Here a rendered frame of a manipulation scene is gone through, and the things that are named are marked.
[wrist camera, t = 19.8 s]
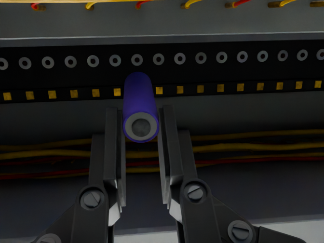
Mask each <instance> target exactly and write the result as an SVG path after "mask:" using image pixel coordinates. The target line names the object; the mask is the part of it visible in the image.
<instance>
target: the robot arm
mask: <svg viewBox="0 0 324 243"><path fill-rule="evenodd" d="M158 117H159V132H158V153H159V164H160V175H161V186H162V201H163V204H167V209H169V214H170V215H171V216H173V217H174V218H175V221H176V230H177V237H178V243H306V242H305V241H304V240H302V239H300V238H298V237H295V236H291V235H288V234H285V233H282V232H278V231H275V230H272V229H268V228H265V227H262V226H260V227H256V226H253V225H252V224H251V223H250V222H248V221H247V220H246V219H245V218H243V217H242V216H241V215H239V214H238V213H236V212H235V211H234V210H232V209H231V208H230V207H228V206H227V205H225V204H224V203H223V202H222V201H220V200H219V199H218V198H216V197H215V196H214V195H212V194H211V190H210V187H209V186H208V184H207V183H206V182H205V181H203V180H202V179H199V178H198V176H197V170H196V165H195V159H194V154H193V149H192V143H191V138H190V133H189V129H180V130H178V129H177V125H176V117H175V110H174V105H163V106H162V108H159V113H158ZM122 119H123V117H122V110H121V109H120V110H118V107H108V108H106V123H105V133H96V134H93V135H92V143H91V155H90V166H89V177H88V185H86V186H84V187H83V188H82V189H80V190H79V192H78V193H77V196H76V200H75V203H74V204H73V205H72V206H71V207H70V208H68V209H67V210H66V211H65V212H64V213H63V214H62V215H61V216H60V217H59V218H58V219H57V220H55V221H54V222H53V223H52V224H51V225H50V226H49V227H48V228H46V229H45V230H44V231H43V232H42V233H41V234H40V235H39V236H38V237H37V238H36V239H35V240H34V241H32V242H30V243H114V225H115V222H116V221H117V220H118V219H119V218H120V217H121V212H122V206H126V159H125V135H124V133H123V128H122Z"/></svg>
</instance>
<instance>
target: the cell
mask: <svg viewBox="0 0 324 243"><path fill-rule="evenodd" d="M122 117H123V119H122V128H123V133H124V134H125V136H126V137H127V138H128V139H130V140H131V141H134V142H137V143H145V142H148V141H151V140H152V139H153V138H154V137H155V136H156V135H157V134H158V132H159V117H158V112H157V108H156V103H155V98H154V93H153V89H152V84H151V80H150V78H149V76H148V75H146V74H145V73H143V72H133V73H131V74H130V75H128V76H127V78H126V79H125V82H124V95H123V113H122Z"/></svg>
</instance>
